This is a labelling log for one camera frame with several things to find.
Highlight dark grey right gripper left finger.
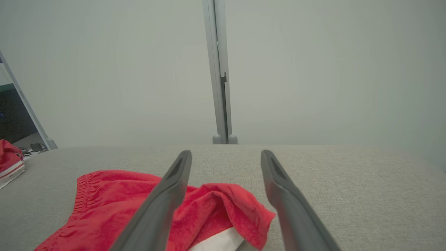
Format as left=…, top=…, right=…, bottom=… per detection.
left=109, top=150, right=192, bottom=251

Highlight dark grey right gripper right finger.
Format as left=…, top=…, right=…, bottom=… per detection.
left=261, top=150, right=342, bottom=251

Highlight red basketball jersey white sleeves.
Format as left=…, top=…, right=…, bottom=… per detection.
left=0, top=139, right=25, bottom=190

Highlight slim grey partition post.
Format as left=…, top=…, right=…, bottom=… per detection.
left=0, top=51, right=58, bottom=151

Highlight grey partition post with foot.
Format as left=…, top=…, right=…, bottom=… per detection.
left=202, top=0, right=228, bottom=145
left=213, top=0, right=238, bottom=145

